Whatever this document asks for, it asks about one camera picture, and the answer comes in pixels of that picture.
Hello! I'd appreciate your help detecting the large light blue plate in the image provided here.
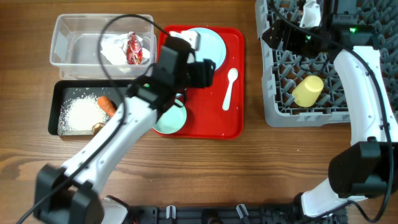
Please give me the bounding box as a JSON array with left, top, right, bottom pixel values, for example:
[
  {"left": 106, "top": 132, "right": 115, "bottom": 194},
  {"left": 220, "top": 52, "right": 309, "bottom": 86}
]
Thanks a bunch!
[{"left": 188, "top": 27, "right": 226, "bottom": 70}]

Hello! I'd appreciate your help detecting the left black cable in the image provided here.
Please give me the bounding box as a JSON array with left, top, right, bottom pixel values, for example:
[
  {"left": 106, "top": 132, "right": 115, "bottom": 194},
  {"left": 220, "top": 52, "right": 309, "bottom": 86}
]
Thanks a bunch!
[{"left": 15, "top": 13, "right": 170, "bottom": 224}]

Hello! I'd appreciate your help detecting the orange carrot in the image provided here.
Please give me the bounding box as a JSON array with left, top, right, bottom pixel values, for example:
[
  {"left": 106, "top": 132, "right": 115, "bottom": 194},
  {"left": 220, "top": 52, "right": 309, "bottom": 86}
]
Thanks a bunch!
[{"left": 97, "top": 96, "right": 116, "bottom": 118}]

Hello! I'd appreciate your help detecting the red serving tray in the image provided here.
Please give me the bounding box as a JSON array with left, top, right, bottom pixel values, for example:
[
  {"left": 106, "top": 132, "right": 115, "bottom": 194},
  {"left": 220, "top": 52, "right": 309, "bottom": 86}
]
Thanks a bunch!
[{"left": 164, "top": 25, "right": 245, "bottom": 139}]

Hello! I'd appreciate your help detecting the white rice pile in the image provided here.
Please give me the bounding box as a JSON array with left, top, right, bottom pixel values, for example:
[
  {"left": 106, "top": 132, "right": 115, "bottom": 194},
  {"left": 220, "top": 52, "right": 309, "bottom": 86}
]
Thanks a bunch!
[{"left": 57, "top": 95, "right": 109, "bottom": 136}]

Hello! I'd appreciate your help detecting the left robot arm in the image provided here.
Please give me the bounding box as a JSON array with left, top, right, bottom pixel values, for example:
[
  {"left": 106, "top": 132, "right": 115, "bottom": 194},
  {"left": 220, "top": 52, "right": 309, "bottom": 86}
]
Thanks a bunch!
[{"left": 31, "top": 31, "right": 216, "bottom": 224}]

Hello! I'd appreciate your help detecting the right black cable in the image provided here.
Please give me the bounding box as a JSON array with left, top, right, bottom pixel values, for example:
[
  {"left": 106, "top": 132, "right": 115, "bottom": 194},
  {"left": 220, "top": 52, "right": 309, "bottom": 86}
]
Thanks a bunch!
[{"left": 269, "top": 0, "right": 396, "bottom": 223}]

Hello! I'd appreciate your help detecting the yellow plastic cup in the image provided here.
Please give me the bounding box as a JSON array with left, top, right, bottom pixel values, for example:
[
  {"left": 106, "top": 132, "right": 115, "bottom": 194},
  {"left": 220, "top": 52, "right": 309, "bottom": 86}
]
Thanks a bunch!
[{"left": 292, "top": 75, "right": 324, "bottom": 108}]

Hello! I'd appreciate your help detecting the white plastic spoon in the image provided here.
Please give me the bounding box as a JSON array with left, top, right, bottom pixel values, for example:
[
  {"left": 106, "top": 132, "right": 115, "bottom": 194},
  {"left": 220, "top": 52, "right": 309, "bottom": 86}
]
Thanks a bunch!
[{"left": 222, "top": 68, "right": 239, "bottom": 111}]

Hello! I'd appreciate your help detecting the mint green bowl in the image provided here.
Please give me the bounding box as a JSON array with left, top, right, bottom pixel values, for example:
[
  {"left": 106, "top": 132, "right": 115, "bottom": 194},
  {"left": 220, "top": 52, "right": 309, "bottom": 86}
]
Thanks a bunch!
[{"left": 152, "top": 99, "right": 187, "bottom": 134}]

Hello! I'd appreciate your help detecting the black plastic tray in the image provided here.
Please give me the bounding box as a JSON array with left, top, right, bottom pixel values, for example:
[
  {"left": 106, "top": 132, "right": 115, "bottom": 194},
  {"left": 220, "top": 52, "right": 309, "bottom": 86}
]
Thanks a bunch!
[{"left": 48, "top": 80, "right": 121, "bottom": 136}]

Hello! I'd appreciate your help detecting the brown food scrap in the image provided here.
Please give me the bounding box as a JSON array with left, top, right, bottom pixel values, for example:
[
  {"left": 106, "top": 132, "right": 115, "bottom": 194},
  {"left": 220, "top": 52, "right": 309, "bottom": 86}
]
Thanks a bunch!
[{"left": 92, "top": 123, "right": 105, "bottom": 135}]

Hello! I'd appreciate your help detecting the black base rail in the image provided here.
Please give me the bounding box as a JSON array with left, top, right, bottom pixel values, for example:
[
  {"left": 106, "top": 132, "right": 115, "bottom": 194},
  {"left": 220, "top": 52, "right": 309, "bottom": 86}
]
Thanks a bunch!
[{"left": 124, "top": 203, "right": 348, "bottom": 224}]

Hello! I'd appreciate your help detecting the light blue rice bowl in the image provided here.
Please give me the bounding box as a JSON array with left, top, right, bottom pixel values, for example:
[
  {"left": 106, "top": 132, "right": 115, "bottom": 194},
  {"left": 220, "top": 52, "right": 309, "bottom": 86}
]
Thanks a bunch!
[{"left": 174, "top": 93, "right": 186, "bottom": 108}]

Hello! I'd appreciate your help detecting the white napkin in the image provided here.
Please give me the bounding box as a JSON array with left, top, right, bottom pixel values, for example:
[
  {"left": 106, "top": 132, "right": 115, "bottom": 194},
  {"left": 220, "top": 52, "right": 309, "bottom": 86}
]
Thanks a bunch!
[{"left": 100, "top": 33, "right": 150, "bottom": 65}]

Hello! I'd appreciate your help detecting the grey dishwasher rack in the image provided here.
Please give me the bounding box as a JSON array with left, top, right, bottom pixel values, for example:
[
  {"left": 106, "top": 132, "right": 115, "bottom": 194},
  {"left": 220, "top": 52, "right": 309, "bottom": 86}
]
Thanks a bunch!
[{"left": 261, "top": 0, "right": 397, "bottom": 127}]

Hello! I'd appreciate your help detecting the red snack wrapper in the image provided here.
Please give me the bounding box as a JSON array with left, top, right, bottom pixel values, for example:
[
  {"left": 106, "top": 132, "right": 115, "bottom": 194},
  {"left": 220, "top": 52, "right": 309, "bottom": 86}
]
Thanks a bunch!
[{"left": 126, "top": 32, "right": 143, "bottom": 65}]

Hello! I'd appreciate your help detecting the clear plastic storage bin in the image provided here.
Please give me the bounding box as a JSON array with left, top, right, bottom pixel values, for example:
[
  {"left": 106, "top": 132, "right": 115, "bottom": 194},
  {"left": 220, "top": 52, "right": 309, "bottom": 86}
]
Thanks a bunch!
[{"left": 50, "top": 14, "right": 157, "bottom": 80}]

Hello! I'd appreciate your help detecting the black cable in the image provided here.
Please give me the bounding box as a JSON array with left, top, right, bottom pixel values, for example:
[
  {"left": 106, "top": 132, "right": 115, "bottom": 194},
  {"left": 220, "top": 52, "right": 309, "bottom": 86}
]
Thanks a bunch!
[
  {"left": 269, "top": 0, "right": 396, "bottom": 223},
  {"left": 15, "top": 13, "right": 170, "bottom": 224}
]

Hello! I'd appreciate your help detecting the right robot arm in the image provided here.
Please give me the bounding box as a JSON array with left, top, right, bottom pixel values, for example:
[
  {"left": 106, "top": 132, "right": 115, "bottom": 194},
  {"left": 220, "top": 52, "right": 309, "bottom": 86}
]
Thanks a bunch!
[{"left": 262, "top": 1, "right": 397, "bottom": 223}]

